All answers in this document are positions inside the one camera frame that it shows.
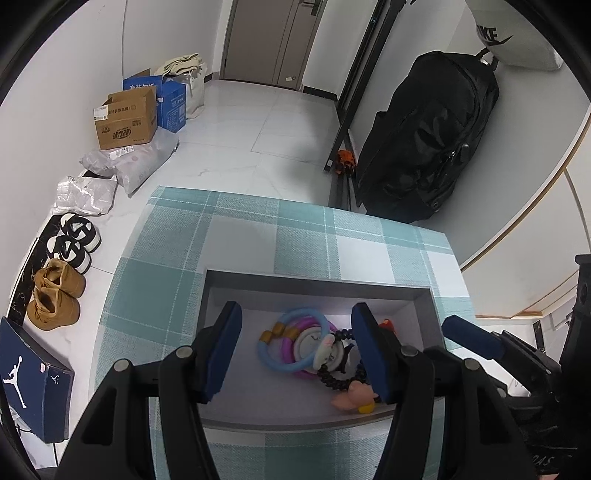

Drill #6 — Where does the red cartoon charm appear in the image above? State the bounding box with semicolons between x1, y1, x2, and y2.
379;319;397;334

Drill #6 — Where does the white round pin badge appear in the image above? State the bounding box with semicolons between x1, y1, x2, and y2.
293;326;322;361

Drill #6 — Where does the blue cartoon bracelet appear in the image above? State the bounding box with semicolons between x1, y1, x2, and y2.
256;307;332;375

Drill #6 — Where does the blue Jordan shoe box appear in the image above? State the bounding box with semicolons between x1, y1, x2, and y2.
1;318;73;443

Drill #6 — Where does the teal plaid tablecloth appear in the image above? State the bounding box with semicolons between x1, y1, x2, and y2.
92;186;476;479

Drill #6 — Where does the tan suede boot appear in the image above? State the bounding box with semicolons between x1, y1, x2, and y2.
33;258;86;298
26;287;80;331

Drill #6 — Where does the grey open gift box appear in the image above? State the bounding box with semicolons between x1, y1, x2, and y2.
197;269;445;433

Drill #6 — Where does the black backpack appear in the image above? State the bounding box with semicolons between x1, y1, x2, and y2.
356;49;500;224

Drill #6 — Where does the orange small object on floor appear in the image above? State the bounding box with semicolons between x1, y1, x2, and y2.
335;149;356;176

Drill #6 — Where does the silver plastic parcel bag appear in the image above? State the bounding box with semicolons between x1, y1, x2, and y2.
52;176;117;216

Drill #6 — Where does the grey plastic parcel bag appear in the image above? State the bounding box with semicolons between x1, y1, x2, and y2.
80;127;179;197

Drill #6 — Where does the white Nike bag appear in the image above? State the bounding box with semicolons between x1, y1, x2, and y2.
465;0;563;71

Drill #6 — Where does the brown cardboard box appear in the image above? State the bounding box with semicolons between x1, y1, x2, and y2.
93;86;157;150

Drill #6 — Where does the blue cardboard box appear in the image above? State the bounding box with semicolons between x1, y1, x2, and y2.
122;75;186;133

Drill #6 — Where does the grey door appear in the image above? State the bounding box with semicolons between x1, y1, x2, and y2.
221;0;325;90

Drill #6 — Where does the beige tote bag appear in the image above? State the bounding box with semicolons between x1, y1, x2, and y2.
152;53;207;119

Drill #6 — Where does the black folded metal frame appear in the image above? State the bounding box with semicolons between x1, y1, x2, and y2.
324;0;407;210

